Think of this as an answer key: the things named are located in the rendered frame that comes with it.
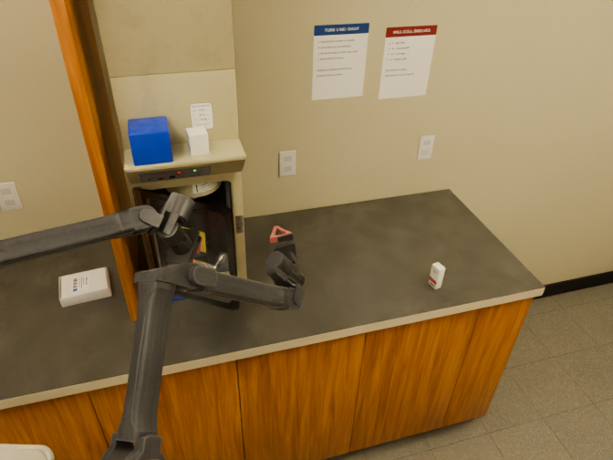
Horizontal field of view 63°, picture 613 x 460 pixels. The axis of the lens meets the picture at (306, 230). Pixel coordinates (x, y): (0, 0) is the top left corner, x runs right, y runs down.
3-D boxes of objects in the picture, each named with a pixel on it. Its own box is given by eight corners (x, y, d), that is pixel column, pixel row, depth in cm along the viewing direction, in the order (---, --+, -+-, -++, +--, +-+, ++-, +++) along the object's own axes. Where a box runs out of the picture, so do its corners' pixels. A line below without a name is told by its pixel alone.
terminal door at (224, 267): (156, 288, 169) (136, 187, 145) (239, 310, 162) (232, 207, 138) (155, 289, 168) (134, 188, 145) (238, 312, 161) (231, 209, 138)
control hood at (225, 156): (129, 180, 144) (123, 149, 138) (241, 167, 152) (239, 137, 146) (129, 202, 135) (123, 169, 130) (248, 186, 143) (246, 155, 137)
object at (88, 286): (61, 285, 176) (58, 277, 174) (109, 274, 181) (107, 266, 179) (62, 308, 167) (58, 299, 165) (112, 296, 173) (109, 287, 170)
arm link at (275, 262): (276, 308, 144) (300, 307, 139) (252, 290, 136) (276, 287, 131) (285, 272, 150) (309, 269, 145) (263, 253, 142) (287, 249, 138)
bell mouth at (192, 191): (163, 172, 167) (161, 158, 163) (216, 166, 171) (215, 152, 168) (167, 201, 153) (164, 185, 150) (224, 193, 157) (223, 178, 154)
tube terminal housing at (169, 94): (150, 254, 191) (109, 47, 146) (235, 241, 199) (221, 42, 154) (154, 298, 172) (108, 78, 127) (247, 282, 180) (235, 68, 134)
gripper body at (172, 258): (168, 263, 136) (156, 252, 129) (180, 230, 140) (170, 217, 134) (189, 266, 134) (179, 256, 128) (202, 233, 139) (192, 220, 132)
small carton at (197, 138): (188, 148, 140) (185, 128, 136) (205, 145, 141) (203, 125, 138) (191, 156, 136) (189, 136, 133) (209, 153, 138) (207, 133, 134)
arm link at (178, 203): (129, 226, 128) (137, 218, 121) (148, 189, 133) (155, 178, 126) (173, 246, 133) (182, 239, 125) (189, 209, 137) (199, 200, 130)
